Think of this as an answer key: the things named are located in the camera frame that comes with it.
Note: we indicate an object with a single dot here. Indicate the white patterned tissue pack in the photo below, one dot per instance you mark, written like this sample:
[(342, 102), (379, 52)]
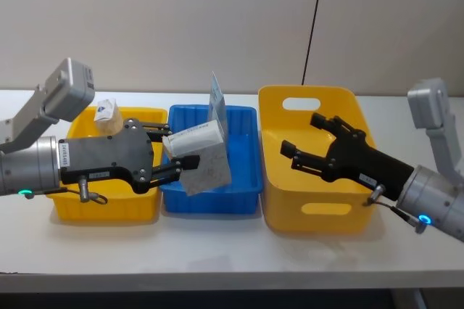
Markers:
[(206, 164)]

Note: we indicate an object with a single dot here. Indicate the blue white tissue pack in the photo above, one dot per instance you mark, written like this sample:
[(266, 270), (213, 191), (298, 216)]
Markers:
[(217, 100)]

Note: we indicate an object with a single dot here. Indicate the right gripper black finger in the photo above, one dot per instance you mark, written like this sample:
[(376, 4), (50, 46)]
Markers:
[(333, 124), (308, 162)]

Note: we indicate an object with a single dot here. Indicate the blue plastic bin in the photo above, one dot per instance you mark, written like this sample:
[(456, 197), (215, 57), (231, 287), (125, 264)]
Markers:
[(239, 178)]

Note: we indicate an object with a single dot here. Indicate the shallow yellow plastic bin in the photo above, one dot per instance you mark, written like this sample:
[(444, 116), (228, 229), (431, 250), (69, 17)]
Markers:
[(101, 207)]

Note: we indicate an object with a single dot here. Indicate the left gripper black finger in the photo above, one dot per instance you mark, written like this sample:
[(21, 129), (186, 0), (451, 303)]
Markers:
[(159, 132), (174, 169)]

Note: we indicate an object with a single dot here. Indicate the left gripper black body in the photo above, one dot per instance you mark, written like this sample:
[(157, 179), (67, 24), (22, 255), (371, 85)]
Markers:
[(105, 156)]

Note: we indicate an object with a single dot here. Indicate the brown pack with white label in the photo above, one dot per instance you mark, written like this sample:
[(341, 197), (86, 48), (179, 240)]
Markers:
[(108, 122)]

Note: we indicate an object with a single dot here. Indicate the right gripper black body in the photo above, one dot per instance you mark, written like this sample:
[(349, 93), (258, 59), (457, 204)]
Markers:
[(362, 162)]

